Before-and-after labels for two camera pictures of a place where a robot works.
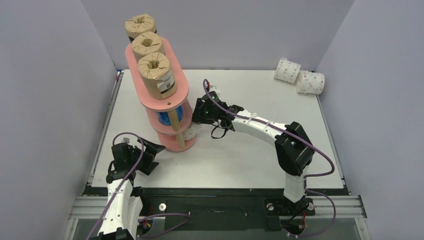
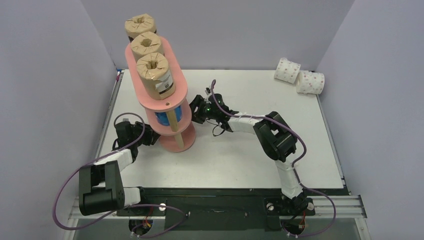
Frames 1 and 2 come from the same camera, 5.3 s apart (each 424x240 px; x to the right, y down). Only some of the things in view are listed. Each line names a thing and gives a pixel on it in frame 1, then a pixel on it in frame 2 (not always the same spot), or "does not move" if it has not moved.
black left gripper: [150, 164] -> [152, 136]
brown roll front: [145, 43] does not move
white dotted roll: [309, 82] does not move
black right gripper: [200, 112] does not move
